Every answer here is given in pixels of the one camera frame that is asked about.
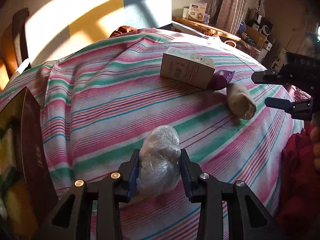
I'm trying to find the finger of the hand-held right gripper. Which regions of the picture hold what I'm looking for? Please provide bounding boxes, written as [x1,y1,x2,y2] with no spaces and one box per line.
[264,97,313,117]
[251,70,285,84]

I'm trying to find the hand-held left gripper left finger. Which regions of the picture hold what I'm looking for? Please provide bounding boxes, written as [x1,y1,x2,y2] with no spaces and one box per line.
[37,149,140,240]

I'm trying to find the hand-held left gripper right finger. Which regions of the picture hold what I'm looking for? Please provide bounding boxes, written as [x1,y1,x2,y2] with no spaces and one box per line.
[179,149,280,240]

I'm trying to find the plastic-wrapped bundle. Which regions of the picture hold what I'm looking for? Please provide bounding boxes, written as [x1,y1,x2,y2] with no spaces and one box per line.
[137,125,182,198]

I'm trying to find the beige plush toy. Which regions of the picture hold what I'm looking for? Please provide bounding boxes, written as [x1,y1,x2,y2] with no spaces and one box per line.
[226,83,257,120]

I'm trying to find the gold metal tin box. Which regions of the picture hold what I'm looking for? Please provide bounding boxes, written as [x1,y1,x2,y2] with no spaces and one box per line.
[0,86,59,240]

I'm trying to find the person's right hand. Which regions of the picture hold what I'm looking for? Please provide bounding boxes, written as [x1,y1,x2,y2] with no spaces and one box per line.
[301,112,320,161]

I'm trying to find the brown cardboard carton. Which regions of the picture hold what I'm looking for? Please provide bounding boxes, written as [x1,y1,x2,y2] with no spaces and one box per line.
[240,26,267,50]

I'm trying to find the purple snack packet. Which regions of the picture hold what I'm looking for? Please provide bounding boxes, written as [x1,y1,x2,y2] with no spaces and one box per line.
[209,69,236,90]

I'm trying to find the white round appliance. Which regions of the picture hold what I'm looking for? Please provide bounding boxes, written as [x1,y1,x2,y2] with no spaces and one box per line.
[260,21,273,36]

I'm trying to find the pink green striped cloth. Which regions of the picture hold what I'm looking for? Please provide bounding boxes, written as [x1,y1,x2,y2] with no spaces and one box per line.
[0,27,304,240]

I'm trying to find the red cloth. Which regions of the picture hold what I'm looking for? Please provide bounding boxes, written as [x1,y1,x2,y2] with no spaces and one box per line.
[275,85,320,233]

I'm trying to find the grey cardboard box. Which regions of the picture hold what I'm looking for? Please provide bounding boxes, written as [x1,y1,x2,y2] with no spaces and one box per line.
[159,47,216,89]

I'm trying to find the patterned curtain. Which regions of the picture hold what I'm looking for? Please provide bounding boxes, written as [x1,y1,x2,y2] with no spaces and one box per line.
[207,0,252,34]

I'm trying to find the wooden shelf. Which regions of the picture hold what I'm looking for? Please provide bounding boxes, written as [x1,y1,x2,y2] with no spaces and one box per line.
[172,16,241,42]

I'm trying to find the white printed box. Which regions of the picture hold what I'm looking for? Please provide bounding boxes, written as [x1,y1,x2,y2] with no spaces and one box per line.
[187,1,208,22]

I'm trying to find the large folded yellow sponge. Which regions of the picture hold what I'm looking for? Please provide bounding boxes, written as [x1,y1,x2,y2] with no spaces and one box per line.
[1,180,38,238]

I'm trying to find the brown-red cloth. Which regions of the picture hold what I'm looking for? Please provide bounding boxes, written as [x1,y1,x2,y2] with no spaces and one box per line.
[110,25,160,38]

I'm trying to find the black mesh chair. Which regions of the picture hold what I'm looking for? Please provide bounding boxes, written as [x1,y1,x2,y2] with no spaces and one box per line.
[12,9,32,68]

